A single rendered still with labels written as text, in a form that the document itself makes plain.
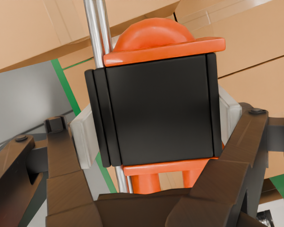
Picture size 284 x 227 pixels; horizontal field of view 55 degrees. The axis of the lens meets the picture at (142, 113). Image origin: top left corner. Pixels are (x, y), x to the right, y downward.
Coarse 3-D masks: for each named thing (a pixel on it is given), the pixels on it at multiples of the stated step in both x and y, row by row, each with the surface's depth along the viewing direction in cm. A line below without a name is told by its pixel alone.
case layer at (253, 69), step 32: (192, 0) 81; (224, 0) 80; (256, 0) 80; (192, 32) 84; (224, 32) 83; (256, 32) 82; (64, 64) 89; (224, 64) 86; (256, 64) 85; (256, 96) 88
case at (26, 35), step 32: (0, 0) 46; (32, 0) 46; (64, 0) 46; (128, 0) 45; (160, 0) 45; (0, 32) 48; (32, 32) 48; (64, 32) 47; (0, 64) 50; (32, 64) 72
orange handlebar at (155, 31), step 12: (132, 24) 18; (144, 24) 18; (156, 24) 17; (168, 24) 17; (180, 24) 18; (120, 36) 18; (132, 36) 18; (144, 36) 18; (156, 36) 17; (168, 36) 17; (180, 36) 17; (192, 36) 18; (120, 48) 18; (132, 48) 18; (132, 180) 21; (144, 180) 20; (156, 180) 21; (192, 180) 20; (144, 192) 21
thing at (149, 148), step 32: (128, 64) 17; (160, 64) 17; (192, 64) 16; (128, 96) 17; (160, 96) 17; (192, 96) 17; (128, 128) 18; (160, 128) 18; (192, 128) 18; (128, 160) 18; (160, 160) 18; (192, 160) 18
